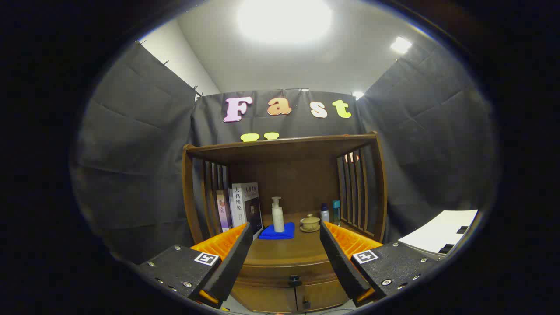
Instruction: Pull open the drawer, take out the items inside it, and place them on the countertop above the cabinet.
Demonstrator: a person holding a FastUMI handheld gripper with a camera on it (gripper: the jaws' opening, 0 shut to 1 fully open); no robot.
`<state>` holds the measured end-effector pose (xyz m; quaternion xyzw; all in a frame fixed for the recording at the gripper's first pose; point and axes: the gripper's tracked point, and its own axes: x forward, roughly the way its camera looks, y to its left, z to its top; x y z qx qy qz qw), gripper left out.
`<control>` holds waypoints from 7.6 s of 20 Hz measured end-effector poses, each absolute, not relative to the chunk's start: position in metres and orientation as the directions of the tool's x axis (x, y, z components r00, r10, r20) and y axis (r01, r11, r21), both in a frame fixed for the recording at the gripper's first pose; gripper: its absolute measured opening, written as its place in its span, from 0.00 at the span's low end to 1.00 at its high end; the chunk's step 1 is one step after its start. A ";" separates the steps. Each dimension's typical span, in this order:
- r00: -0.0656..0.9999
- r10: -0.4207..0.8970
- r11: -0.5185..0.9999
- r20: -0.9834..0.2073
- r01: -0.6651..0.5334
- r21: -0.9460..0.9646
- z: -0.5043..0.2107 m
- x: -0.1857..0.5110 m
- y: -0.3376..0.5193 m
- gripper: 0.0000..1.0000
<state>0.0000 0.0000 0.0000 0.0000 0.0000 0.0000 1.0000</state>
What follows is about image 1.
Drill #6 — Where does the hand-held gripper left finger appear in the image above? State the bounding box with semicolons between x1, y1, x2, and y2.
139;222;254;309

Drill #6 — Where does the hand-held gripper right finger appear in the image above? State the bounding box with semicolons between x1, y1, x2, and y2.
319;221;439;307

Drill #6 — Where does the wooden drawer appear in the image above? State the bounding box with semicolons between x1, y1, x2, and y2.
238;260;337;288

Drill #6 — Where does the wooden cabinet door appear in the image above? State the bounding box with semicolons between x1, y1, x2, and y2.
231;284;298;313
295;280;349;312

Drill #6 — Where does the wooden countertop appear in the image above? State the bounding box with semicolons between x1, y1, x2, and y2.
243;212;346;267

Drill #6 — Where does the wooden cabinet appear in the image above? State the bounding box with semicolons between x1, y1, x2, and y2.
182;131;388;313

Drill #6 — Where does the folded blue cloth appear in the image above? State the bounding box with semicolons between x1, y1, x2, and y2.
258;222;295;240

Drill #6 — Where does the thin purple book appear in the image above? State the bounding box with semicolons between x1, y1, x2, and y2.
216;189;233;232

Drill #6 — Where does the thick white portrait book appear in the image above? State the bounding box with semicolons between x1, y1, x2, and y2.
231;182;264;239

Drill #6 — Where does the white pump bottle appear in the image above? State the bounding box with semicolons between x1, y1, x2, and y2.
271;196;285;233

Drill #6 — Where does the large ceiling light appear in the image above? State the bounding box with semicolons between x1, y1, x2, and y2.
236;0;333;44

